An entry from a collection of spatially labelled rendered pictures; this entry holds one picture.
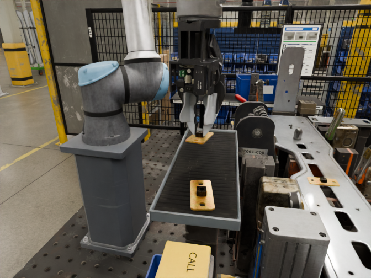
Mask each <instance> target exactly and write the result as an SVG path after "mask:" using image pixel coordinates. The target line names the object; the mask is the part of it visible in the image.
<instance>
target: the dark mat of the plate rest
mask: <svg viewBox="0 0 371 278"><path fill-rule="evenodd" d="M209 132H211V131H209ZM213 133H214V134H213V135H212V136H211V137H210V138H209V139H208V140H207V141H206V142H205V143H204V144H197V143H190V142H186V139H187V138H188V137H190V136H191V135H192V132H191V130H189V131H188V133H187V136H186V138H185V140H184V142H183V145H182V147H181V150H180V152H179V154H178V156H177V159H176V161H175V163H174V165H173V168H172V170H171V172H170V174H169V177H168V179H167V181H166V183H165V185H164V188H163V190H162V192H161V194H160V197H159V199H158V202H157V204H156V206H155V209H154V210H159V211H168V212H178V213H187V214H193V215H202V216H212V217H222V218H232V219H237V191H236V141H235V133H228V132H213ZM191 180H210V181H211V187H212V192H213V199H214V206H215V209H214V210H212V211H193V210H191V208H190V181H191Z"/></svg>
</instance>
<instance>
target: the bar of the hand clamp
mask: <svg viewBox="0 0 371 278"><path fill-rule="evenodd" d="M265 84H266V86H269V80H268V79H267V80H266V82H264V81H262V79H260V80H257V82H256V83H254V85H256V86H257V90H258V101H259V102H263V103H264V97H263V86H264V85H265Z"/></svg>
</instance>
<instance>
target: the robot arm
mask: <svg viewBox="0 0 371 278"><path fill-rule="evenodd" d="M121 1H122V6H123V16H124V25H125V34H126V43H127V48H128V54H127V56H126V57H125V58H124V66H120V65H119V64H118V62H117V61H104V62H97V63H92V64H89V65H85V66H83V67H81V68H80V69H79V71H78V79H79V84H78V85H79V87H80V91H81V98H82V104H83V110H84V122H83V127H82V141H83V142H84V143H85V144H87V145H91V146H111V145H115V144H118V143H122V142H124V141H126V140H127V139H129V138H130V136H131V133H130V127H129V125H128V123H127V120H126V118H125V116H124V114H123V106H122V104H128V103H139V102H145V101H154V100H161V99H163V98H164V97H165V96H166V94H167V91H168V86H169V91H170V92H173V91H175V90H177V92H178V95H179V97H180V99H181V101H182V103H183V108H182V110H181V113H180V116H179V118H180V121H181V122H187V125H188V127H189V129H190V130H191V132H192V134H193V135H195V134H196V132H197V127H198V123H197V114H198V113H197V110H196V105H197V103H198V100H199V95H204V94H205V95H206V96H204V98H203V104H204V106H205V114H204V125H203V136H205V135H206V134H207V133H208V132H209V131H210V129H211V128H212V126H213V124H214V122H215V119H216V117H217V115H218V112H219V110H220V108H221V106H222V103H223V101H224V99H225V95H226V83H225V77H226V75H222V73H221V70H222V67H223V60H224V59H223V57H222V54H221V51H220V49H219V46H218V43H217V40H216V38H215V35H214V34H210V28H221V20H218V18H220V17H221V16H222V3H226V0H177V17H179V18H181V19H180V20H178V56H179V58H178V59H176V60H172V61H169V70H168V67H167V65H166V64H164V63H161V57H160V56H159V55H158V54H157V53H156V51H155V40H154V33H153V21H152V10H151V0H121ZM173 69H174V84H172V70H173ZM176 70H178V80H177V81H176ZM176 87H177V88H176Z"/></svg>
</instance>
